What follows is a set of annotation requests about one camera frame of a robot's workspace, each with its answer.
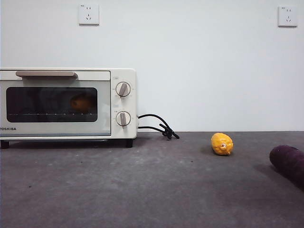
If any metal oven wire rack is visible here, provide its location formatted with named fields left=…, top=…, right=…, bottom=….
left=7, top=112, right=97, bottom=116

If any cream oven knob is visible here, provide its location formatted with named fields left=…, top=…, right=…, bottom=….
left=115, top=111, right=132, bottom=129
left=115, top=82, right=132, bottom=98

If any brown potato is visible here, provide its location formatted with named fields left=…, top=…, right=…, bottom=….
left=70, top=93, right=95, bottom=113

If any purple sweet potato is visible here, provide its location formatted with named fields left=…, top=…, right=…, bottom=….
left=269, top=145, right=304, bottom=190

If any glass oven door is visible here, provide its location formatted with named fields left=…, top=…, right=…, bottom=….
left=0, top=70, right=112, bottom=137

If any black oven power cable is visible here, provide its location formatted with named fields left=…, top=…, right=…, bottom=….
left=137, top=114, right=180, bottom=140

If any cream Toshiba toaster oven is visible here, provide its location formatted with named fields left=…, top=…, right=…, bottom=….
left=0, top=68, right=138, bottom=150

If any white wall socket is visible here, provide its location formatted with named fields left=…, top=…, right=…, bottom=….
left=79, top=3, right=100, bottom=26
left=277, top=6, right=298, bottom=28

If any beige oven door handle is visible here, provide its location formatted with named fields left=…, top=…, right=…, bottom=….
left=15, top=71, right=79, bottom=80

